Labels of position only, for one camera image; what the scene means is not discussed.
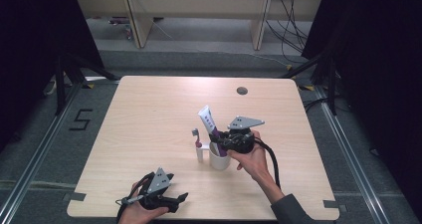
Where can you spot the pink toothbrush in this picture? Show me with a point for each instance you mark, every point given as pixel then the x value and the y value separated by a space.
pixel 198 139

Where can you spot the black metal stand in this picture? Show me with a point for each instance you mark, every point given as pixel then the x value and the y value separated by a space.
pixel 60 84
pixel 331 84

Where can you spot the black curtain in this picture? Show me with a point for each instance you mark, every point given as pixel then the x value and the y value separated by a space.
pixel 33 35
pixel 381 51

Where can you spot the beige wooden desk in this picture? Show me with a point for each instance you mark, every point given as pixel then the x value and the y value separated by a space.
pixel 199 5

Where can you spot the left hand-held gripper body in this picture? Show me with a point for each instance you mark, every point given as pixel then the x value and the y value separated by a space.
pixel 159 184

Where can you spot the aluminium floor rail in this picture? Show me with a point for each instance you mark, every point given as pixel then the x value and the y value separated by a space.
pixel 351 157
pixel 40 151

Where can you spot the grey tape patch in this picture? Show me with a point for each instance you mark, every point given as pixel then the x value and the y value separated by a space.
pixel 75 196

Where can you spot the small clutter under desk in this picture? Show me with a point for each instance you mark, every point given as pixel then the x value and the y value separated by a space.
pixel 124 26

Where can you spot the yellow black hazard tape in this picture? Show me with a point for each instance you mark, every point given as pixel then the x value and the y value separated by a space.
pixel 88 85
pixel 307 87

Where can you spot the person's right hand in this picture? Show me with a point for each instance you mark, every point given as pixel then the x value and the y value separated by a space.
pixel 255 161

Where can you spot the white and purple toothpaste tube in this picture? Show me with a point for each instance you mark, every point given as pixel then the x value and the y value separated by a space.
pixel 208 119

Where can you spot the person's left hand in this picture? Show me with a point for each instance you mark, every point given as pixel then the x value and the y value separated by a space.
pixel 139 215

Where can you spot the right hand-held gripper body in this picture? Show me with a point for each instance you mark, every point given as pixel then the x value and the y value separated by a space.
pixel 240 141

